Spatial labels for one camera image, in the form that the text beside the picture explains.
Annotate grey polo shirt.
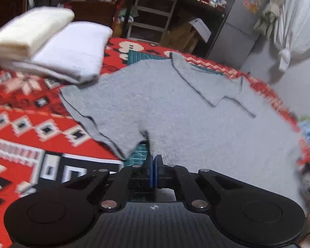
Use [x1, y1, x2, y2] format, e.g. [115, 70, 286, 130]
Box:
[60, 52, 305, 205]

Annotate green cutting mat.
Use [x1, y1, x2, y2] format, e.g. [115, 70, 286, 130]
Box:
[124, 50, 223, 167]

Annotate red patterned christmas tablecloth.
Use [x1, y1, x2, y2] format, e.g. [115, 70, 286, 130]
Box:
[0, 37, 310, 248]

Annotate folded white towel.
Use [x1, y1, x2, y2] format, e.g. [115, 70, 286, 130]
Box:
[0, 21, 113, 85]

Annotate leaning cardboard sheets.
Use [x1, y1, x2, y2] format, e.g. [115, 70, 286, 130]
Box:
[160, 23, 199, 54]

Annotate white drawer shelf unit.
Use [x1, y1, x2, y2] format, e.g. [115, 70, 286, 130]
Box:
[126, 0, 177, 44]

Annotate dark wooden drawer cabinet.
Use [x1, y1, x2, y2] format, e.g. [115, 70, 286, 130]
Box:
[69, 0, 116, 27]

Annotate folded cream towel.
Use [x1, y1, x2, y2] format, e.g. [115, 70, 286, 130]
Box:
[0, 7, 75, 59]

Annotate silver refrigerator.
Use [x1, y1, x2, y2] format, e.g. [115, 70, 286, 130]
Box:
[207, 0, 269, 69]

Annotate beige hanging bag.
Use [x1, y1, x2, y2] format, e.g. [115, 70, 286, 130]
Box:
[254, 2, 279, 38]

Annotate white knotted curtain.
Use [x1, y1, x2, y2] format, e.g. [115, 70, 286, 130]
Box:
[273, 0, 310, 73]

